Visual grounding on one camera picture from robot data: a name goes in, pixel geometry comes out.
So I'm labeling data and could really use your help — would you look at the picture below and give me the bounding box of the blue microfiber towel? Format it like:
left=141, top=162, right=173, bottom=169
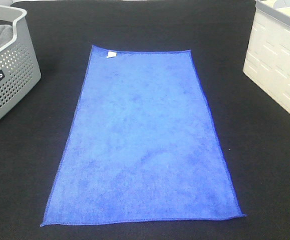
left=42, top=46, right=243, bottom=226

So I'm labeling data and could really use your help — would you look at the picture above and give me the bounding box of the black table cover cloth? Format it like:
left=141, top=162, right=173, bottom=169
left=0, top=0, right=290, bottom=240

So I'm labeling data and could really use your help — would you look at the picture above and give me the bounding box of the grey perforated laundry basket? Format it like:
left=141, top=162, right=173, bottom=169
left=0, top=5, right=41, bottom=119

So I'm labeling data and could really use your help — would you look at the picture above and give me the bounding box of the white plastic storage crate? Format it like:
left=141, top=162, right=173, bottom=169
left=243, top=0, right=290, bottom=114

